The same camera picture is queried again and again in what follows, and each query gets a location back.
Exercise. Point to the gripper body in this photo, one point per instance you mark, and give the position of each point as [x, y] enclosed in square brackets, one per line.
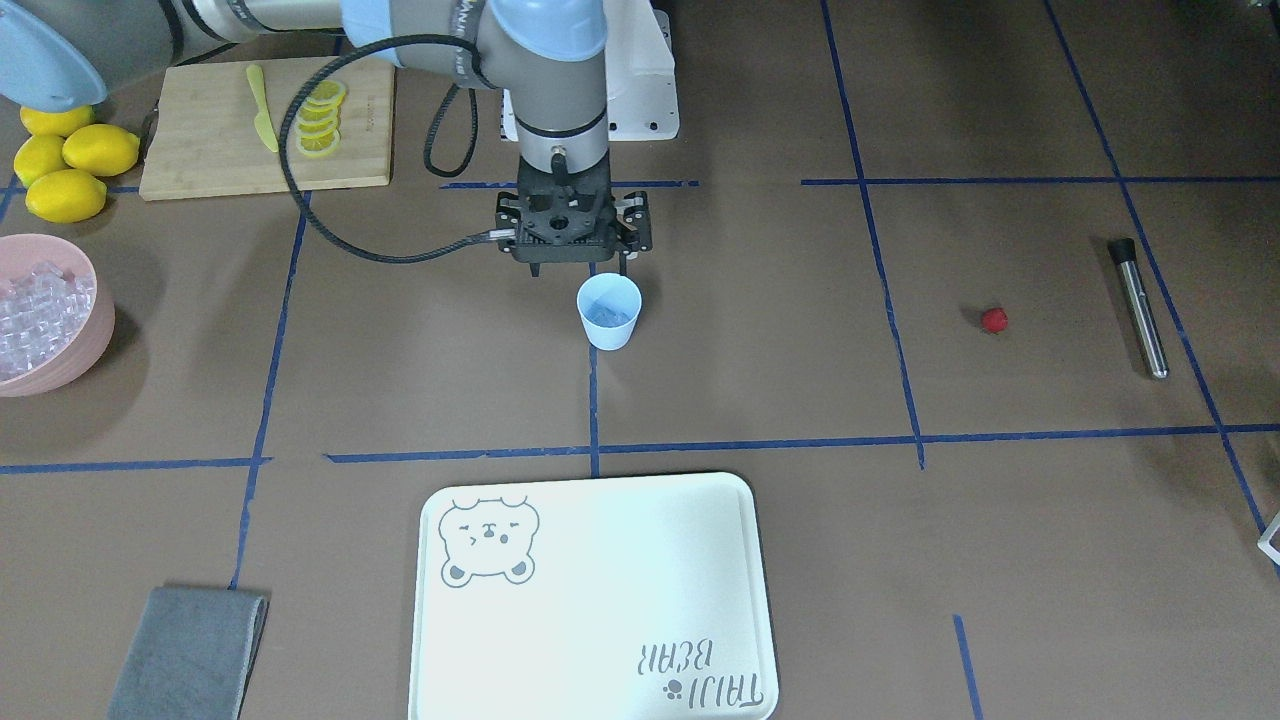
[636, 224]

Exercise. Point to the grey folded cloth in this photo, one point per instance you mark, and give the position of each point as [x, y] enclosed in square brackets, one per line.
[192, 654]

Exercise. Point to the pink bowl of ice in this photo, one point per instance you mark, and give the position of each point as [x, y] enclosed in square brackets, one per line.
[58, 316]

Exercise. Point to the light blue cup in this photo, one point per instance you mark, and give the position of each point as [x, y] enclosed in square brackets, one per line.
[609, 305]

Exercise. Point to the red strawberry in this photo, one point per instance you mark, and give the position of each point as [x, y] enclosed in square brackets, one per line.
[994, 320]

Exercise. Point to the lemon slices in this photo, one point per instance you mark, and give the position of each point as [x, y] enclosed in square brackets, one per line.
[316, 125]

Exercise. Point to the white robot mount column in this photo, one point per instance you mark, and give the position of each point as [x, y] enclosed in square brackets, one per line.
[640, 80]

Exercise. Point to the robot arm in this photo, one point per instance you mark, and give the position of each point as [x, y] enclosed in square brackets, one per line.
[58, 55]

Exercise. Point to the clear cup rack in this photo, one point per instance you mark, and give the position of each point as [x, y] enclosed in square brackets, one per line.
[1268, 543]

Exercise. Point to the yellow lemon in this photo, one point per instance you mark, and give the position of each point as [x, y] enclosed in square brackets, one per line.
[66, 196]
[39, 156]
[56, 123]
[101, 150]

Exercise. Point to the yellow plastic knife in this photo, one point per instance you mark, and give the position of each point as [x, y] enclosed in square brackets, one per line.
[262, 120]

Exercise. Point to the cream bear tray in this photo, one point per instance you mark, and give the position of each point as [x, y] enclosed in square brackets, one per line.
[613, 598]

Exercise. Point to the steel muddler black handle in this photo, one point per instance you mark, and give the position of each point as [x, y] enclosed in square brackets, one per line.
[1123, 254]

